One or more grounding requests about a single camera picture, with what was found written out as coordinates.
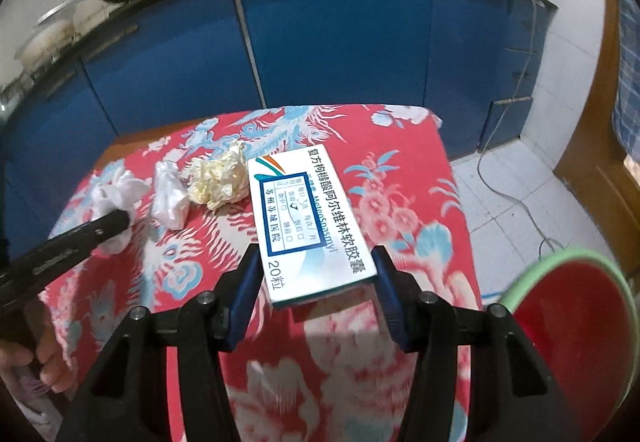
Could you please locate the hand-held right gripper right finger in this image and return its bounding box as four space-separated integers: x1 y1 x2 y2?
371 245 583 442

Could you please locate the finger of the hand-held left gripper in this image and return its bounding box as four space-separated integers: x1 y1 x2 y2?
0 211 132 297

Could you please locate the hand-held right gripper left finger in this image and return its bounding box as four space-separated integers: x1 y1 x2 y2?
55 245 264 442

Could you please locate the white tissue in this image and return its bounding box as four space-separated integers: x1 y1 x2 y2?
90 159 152 256

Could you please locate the white medicine box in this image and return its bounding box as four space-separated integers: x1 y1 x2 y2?
247 144 379 309

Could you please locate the red bucket with green rim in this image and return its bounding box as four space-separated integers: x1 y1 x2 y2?
482 247 637 442

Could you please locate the person's left hand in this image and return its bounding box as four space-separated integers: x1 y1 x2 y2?
0 316 77 394

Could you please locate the crumpled white plastic wrap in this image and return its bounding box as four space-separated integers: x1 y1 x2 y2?
150 161 194 231

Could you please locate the red floral tablecloth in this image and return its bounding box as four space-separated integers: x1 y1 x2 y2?
37 103 484 442

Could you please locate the crumpled yellowish paper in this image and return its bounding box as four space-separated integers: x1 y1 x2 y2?
187 139 251 211

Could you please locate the steel pot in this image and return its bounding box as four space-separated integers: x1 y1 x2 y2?
12 0 109 74

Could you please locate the wooden door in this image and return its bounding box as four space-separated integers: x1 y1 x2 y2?
552 0 640 244

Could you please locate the blue kitchen base cabinet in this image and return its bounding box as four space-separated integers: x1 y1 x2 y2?
0 0 559 244

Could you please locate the blue plaid cloth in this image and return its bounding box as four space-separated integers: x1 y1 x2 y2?
612 0 640 149

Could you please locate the white power cable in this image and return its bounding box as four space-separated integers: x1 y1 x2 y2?
476 0 552 265

